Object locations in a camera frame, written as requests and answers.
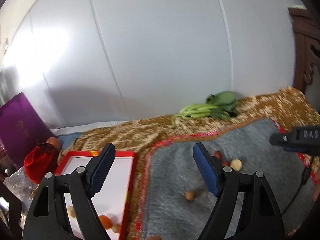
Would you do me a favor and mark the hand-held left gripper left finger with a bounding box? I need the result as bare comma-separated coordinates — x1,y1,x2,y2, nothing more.
22,143,116,240

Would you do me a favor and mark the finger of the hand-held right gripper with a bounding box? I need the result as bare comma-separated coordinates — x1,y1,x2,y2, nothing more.
270,126,320,153

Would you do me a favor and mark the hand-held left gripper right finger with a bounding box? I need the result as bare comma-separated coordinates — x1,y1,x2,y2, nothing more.
193,142,287,240

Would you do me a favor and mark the red tray with white inside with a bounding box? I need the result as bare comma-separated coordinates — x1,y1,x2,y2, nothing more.
54,151,137,240

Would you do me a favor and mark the beige crumbly pastry piece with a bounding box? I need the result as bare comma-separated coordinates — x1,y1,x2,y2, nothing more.
230,158,243,172

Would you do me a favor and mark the small orange mandarin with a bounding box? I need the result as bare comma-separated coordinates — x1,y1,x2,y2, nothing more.
98,215,112,230

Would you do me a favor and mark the grey mat with red edge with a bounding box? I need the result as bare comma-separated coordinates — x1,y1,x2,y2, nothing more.
136,117,318,240

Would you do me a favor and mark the gold brown patterned blanket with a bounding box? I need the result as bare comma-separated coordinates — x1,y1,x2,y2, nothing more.
57,86,320,240

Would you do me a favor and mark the tan round object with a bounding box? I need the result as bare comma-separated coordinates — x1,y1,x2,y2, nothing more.
46,137,62,151

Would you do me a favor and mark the leafy green bok choy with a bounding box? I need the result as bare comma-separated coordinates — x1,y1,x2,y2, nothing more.
171,91,240,128

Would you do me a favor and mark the clear plastic bag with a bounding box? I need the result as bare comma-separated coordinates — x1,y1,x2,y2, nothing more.
4,167,40,220

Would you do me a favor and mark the carved dark wooden furniture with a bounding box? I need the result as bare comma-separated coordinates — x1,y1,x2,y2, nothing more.
287,5,320,93

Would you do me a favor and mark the purple gift bag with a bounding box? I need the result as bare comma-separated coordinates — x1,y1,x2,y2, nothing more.
0,92,52,170

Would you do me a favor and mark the black cable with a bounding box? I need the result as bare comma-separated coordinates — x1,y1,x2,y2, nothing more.
281,155,317,217

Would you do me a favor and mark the red drawstring pouch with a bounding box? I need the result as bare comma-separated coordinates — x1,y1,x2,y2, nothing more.
24,142,60,184

